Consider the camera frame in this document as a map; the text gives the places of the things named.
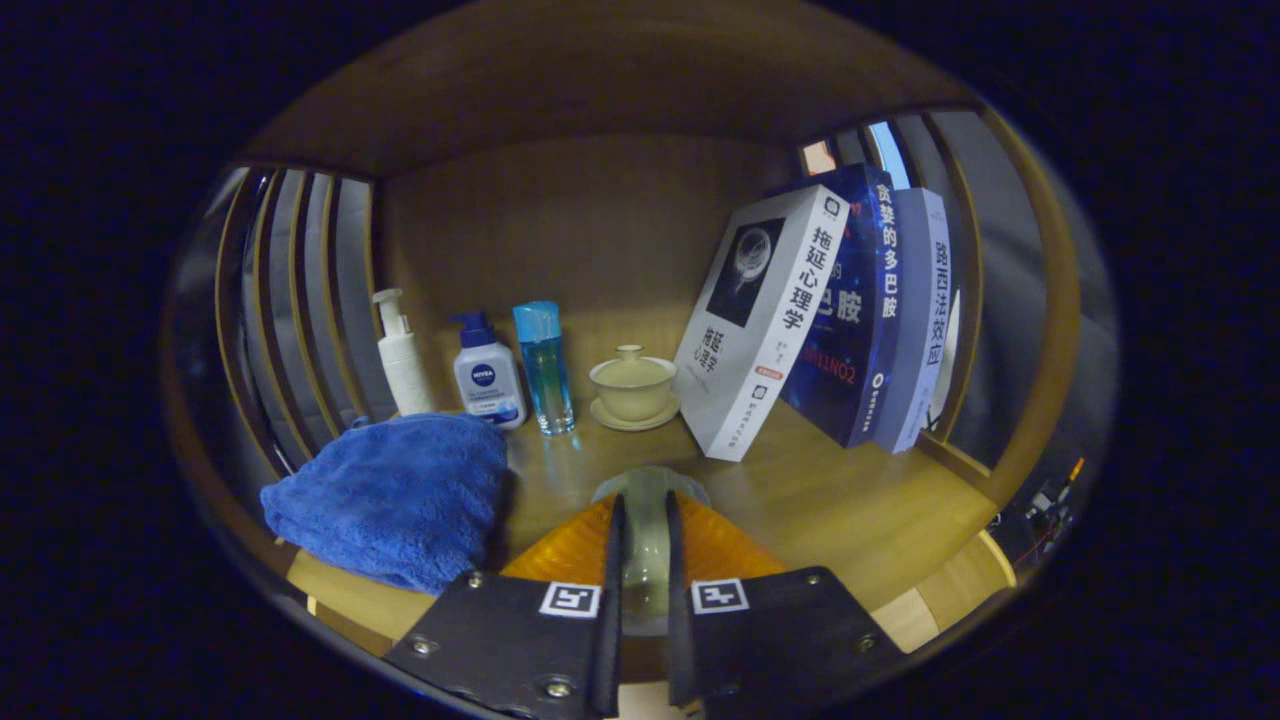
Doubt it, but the white bottle with blue cap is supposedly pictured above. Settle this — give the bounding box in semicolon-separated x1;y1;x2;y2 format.
450;310;528;431

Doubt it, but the pale grey-blue book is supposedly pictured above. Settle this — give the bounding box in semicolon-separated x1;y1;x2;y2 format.
875;187;953;456

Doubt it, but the cream lidded teacup with saucer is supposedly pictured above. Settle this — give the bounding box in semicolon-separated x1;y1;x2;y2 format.
588;344;681;433

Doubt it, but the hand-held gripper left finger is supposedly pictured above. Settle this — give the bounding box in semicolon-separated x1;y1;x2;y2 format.
383;493;626;720

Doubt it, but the orange and black gripper device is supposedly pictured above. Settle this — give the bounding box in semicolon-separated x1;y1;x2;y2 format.
1020;457;1086;541

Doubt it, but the white pump bottle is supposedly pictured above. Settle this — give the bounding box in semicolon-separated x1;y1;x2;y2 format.
372;288;436;418

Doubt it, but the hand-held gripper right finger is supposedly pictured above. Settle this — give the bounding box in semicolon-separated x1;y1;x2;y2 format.
665;490;906;720

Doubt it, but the blue folded towel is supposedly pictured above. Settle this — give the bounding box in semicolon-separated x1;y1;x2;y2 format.
260;413;511;596

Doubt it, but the wooden countertop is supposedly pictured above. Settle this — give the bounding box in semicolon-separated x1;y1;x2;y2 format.
285;330;1001;661

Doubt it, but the dark blue book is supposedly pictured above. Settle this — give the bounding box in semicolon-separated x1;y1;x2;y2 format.
780;163;901;449

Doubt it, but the pale green sponge brush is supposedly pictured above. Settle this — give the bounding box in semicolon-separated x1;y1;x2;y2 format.
590;466;713;636

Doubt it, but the wooden cabinet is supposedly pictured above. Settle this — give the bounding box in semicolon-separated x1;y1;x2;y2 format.
165;0;1086;701

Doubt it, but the white book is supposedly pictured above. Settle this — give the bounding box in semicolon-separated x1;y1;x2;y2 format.
673;184;851;463

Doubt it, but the clear blue bottle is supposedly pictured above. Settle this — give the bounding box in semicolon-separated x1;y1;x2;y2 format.
512;300;577;437

